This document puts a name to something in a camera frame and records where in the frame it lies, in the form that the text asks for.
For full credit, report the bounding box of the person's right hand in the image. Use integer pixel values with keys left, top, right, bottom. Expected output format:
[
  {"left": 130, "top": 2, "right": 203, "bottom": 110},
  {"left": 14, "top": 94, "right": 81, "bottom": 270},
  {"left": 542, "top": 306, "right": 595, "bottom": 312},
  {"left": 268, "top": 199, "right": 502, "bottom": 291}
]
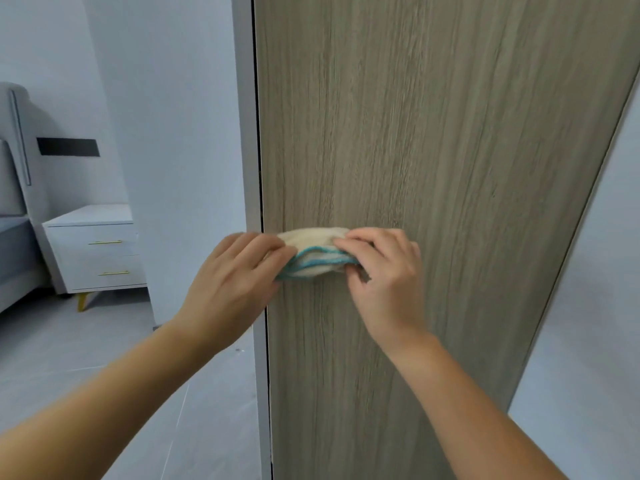
[{"left": 332, "top": 227, "right": 437, "bottom": 366}]

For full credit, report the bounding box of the person's left hand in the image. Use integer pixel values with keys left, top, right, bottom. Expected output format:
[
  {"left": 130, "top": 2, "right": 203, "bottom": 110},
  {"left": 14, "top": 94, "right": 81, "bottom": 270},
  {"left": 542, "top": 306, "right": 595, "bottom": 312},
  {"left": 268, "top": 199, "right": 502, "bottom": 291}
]
[{"left": 172, "top": 232, "right": 299, "bottom": 353}]

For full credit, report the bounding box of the beige cloth with teal edge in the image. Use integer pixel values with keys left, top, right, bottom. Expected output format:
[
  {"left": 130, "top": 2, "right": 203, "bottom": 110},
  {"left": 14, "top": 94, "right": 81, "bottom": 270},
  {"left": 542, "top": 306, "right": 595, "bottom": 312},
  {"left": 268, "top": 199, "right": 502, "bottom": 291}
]
[{"left": 273, "top": 226, "right": 365, "bottom": 283}]

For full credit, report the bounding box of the grey upholstered bed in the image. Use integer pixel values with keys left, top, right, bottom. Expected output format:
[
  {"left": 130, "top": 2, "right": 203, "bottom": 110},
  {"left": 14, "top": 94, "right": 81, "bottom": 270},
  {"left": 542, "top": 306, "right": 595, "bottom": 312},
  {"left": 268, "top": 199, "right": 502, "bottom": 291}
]
[{"left": 0, "top": 82, "right": 56, "bottom": 313}]

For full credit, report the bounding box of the white low cabinet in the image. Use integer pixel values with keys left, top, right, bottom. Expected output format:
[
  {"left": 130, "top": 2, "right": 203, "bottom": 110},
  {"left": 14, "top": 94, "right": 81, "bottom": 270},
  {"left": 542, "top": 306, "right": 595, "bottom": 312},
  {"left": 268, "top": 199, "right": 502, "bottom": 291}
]
[{"left": 41, "top": 203, "right": 149, "bottom": 297}]

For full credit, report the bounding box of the person's right forearm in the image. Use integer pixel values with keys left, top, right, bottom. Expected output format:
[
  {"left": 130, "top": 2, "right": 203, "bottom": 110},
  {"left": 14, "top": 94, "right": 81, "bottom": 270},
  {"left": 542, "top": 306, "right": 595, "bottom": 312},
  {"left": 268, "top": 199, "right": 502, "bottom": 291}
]
[{"left": 389, "top": 332, "right": 569, "bottom": 480}]

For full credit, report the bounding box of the black wall panel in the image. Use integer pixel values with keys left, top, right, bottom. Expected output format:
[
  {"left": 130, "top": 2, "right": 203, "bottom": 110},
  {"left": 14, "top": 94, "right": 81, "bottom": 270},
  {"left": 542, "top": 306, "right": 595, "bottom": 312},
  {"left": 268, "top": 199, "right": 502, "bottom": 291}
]
[{"left": 36, "top": 137, "right": 100, "bottom": 158}]

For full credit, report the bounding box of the person's left forearm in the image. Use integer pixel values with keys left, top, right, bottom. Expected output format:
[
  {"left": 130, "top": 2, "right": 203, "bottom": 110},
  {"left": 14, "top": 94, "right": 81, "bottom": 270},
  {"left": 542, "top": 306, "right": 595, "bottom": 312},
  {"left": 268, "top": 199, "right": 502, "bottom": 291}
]
[{"left": 0, "top": 319, "right": 226, "bottom": 480}]

